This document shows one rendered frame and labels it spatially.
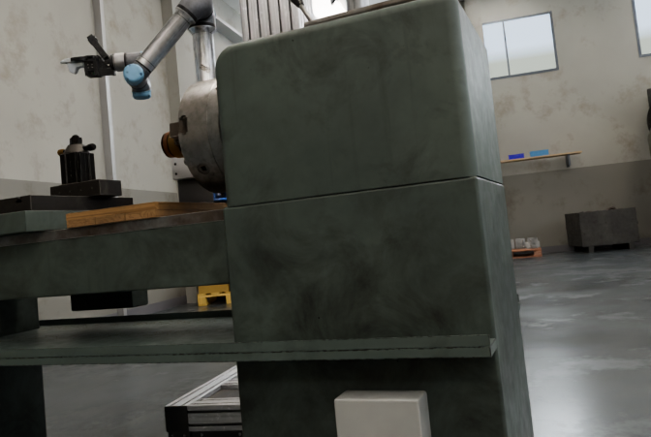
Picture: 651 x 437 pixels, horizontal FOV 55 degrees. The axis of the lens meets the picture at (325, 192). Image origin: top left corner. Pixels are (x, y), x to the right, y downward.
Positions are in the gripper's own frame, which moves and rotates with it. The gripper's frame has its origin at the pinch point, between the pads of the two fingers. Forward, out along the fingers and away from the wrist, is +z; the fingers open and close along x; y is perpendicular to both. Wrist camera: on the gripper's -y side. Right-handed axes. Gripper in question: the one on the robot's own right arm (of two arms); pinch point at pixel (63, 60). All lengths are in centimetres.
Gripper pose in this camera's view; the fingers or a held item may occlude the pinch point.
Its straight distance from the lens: 277.1
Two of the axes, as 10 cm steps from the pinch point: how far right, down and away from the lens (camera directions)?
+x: -1.2, -0.6, 9.9
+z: -9.9, 0.9, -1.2
